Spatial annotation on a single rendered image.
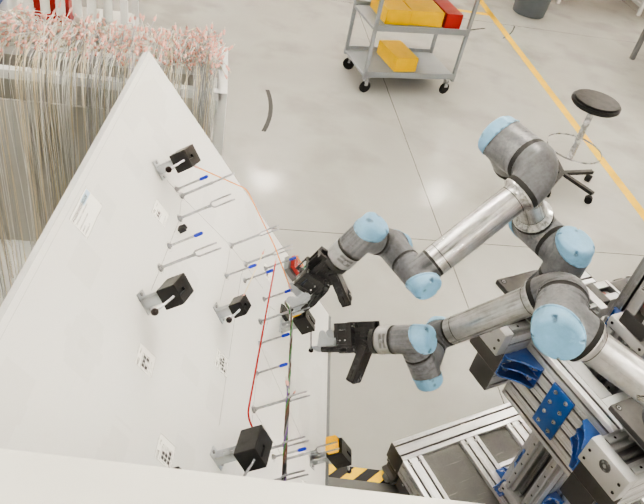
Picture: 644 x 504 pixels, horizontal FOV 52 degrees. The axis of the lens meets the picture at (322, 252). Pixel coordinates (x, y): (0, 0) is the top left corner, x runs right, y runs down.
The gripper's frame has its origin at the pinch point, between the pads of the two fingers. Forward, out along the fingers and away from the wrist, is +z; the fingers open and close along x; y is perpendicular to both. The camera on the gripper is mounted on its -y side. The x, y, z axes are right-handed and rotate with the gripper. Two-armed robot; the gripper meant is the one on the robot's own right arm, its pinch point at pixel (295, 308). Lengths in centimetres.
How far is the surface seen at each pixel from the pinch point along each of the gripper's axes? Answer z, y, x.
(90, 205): -20, 59, 32
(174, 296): -19, 39, 41
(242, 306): -9.5, 20.3, 22.2
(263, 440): -8, 9, 52
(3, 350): -20, 59, 69
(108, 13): 75, 98, -238
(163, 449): -5, 27, 61
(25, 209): 64, 72, -52
